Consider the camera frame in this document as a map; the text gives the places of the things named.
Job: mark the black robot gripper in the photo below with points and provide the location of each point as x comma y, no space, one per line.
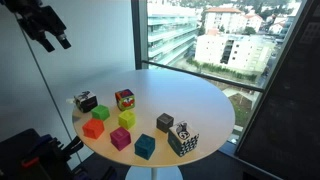
40,23

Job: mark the orange rubber block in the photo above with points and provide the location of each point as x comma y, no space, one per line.
93,129

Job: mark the lime green rubber block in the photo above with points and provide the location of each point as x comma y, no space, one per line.
127,120

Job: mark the magenta rubber block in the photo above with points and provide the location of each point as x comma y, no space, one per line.
120,139

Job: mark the grey rubber block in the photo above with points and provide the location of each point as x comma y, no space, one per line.
165,122

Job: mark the teal rubber block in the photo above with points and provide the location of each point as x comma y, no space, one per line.
145,147

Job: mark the zebra print fabric cube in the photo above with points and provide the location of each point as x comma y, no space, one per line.
86,101

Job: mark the colourful fabric cube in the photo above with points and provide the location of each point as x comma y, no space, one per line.
125,99

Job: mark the glass office building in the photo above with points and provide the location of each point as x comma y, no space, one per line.
170,33

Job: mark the black equipment stand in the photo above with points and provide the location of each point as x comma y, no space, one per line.
36,156

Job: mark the dark window railing bar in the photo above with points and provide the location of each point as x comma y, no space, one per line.
203,76

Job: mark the owl print fabric cube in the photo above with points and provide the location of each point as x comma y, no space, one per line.
183,139

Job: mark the red roofed white building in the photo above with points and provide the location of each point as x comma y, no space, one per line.
223,20

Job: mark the white apartment building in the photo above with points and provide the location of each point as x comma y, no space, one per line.
233,50

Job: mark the dark perforated panel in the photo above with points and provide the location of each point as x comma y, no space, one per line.
286,100

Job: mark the dark window frame post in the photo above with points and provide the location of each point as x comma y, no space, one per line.
139,33

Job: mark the white table pedestal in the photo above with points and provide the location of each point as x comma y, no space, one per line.
153,174

